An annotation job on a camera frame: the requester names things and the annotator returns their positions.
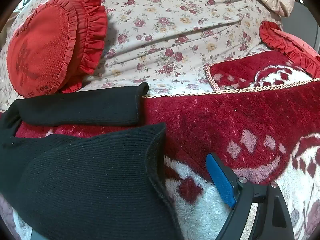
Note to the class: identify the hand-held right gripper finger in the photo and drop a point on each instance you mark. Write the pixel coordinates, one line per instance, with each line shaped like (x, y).
(221, 180)

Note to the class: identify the black pants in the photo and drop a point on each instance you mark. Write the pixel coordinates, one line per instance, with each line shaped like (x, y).
(87, 180)

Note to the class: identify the red and white plush blanket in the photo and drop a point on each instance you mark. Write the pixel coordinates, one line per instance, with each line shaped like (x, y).
(212, 120)

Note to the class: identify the small red ruffled cushion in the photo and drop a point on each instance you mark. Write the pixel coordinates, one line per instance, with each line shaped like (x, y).
(287, 45)

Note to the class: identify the floral bed sheet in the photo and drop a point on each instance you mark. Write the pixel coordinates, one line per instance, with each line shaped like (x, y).
(175, 30)

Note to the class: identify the large red ruffled round cushion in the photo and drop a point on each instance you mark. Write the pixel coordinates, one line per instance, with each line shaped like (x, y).
(42, 45)

